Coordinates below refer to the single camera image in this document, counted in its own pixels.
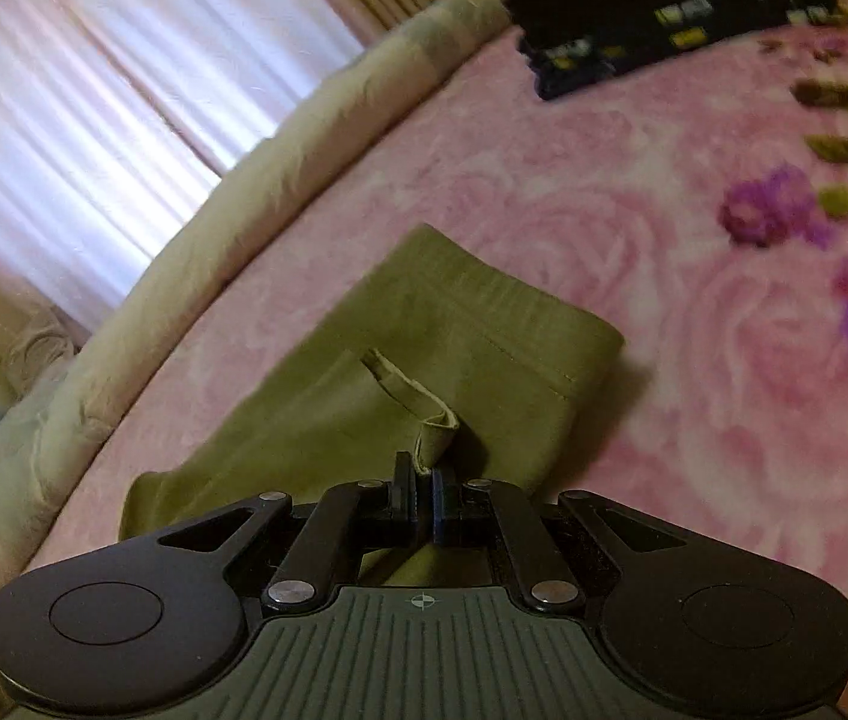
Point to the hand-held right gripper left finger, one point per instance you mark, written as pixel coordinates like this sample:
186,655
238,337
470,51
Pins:
412,510

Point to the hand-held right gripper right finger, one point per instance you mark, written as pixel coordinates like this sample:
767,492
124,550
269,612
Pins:
442,510

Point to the olive pants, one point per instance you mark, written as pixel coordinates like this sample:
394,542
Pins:
409,330

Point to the pink floral bed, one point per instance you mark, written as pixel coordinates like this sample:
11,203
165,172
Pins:
694,360

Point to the rolled striped duvet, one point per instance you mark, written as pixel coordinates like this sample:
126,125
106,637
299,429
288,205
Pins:
244,187

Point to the pink fleece blanket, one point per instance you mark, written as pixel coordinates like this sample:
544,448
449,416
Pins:
41,349

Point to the navy patterned folded garment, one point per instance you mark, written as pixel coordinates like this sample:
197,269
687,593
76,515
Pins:
619,45

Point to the white sheer curtain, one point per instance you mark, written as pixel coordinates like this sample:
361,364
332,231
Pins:
93,90

